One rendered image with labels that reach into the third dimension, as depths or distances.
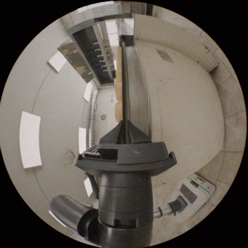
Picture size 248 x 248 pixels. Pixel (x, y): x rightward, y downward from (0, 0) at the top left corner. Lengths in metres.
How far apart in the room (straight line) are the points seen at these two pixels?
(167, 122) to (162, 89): 0.10
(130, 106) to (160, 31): 0.48
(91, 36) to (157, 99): 0.57
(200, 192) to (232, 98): 0.85
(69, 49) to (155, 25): 0.55
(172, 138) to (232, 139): 0.79
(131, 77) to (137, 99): 0.07
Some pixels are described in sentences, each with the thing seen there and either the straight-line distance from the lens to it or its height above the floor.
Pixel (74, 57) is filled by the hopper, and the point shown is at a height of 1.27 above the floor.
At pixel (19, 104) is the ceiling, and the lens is 2.15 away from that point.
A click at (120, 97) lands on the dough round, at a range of 0.18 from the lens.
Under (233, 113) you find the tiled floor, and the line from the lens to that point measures 0.90.
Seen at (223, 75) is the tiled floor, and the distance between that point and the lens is 0.99.
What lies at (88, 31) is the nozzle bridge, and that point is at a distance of 0.61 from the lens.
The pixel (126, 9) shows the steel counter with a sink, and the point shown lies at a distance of 3.12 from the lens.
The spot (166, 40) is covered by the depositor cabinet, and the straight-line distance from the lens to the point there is 0.56.
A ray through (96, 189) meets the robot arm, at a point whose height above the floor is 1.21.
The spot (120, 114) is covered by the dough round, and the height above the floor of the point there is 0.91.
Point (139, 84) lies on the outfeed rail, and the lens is 0.22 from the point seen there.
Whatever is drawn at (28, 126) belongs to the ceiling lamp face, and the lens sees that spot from 2.10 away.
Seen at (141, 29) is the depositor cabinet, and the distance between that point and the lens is 0.50.
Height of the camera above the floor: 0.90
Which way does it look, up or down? 3 degrees up
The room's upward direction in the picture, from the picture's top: 91 degrees counter-clockwise
